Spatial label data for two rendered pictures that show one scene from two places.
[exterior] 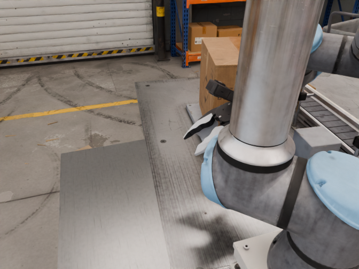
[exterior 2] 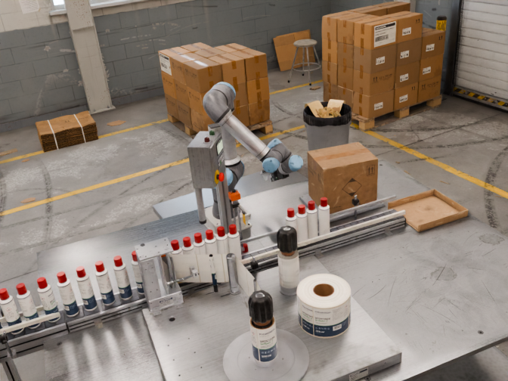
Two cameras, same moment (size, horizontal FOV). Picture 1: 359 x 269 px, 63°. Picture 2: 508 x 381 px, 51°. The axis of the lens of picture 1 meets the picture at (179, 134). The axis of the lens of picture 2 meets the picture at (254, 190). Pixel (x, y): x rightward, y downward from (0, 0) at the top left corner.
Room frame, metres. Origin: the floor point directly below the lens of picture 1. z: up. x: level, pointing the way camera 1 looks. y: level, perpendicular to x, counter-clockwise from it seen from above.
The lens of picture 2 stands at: (0.12, -2.63, 2.31)
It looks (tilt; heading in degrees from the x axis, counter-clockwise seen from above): 28 degrees down; 82
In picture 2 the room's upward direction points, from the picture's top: 5 degrees counter-clockwise
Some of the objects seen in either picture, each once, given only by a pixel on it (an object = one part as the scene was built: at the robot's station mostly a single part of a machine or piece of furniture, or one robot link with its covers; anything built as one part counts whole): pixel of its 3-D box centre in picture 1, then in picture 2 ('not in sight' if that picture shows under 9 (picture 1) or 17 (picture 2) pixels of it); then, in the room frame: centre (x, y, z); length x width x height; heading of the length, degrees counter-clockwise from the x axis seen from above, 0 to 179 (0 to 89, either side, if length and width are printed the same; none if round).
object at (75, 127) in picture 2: not in sight; (66, 130); (-1.14, 3.65, 0.11); 0.65 x 0.54 x 0.22; 15
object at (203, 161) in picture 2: not in sight; (207, 159); (0.24, -0.58, 1.38); 0.17 x 0.10 x 0.19; 66
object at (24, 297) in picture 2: not in sight; (27, 305); (-0.56, -0.83, 0.98); 0.05 x 0.05 x 0.20
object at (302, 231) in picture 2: not in sight; (302, 224); (0.63, -0.60, 0.98); 0.05 x 0.05 x 0.20
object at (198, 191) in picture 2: not in sight; (199, 202); (0.18, -0.58, 1.18); 0.04 x 0.04 x 0.21
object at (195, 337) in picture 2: not in sight; (261, 333); (0.32, -1.11, 0.86); 0.80 x 0.67 x 0.05; 11
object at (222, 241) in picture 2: not in sight; (223, 247); (0.25, -0.67, 0.98); 0.05 x 0.05 x 0.20
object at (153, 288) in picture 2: not in sight; (159, 274); (-0.04, -0.82, 1.01); 0.14 x 0.13 x 0.26; 11
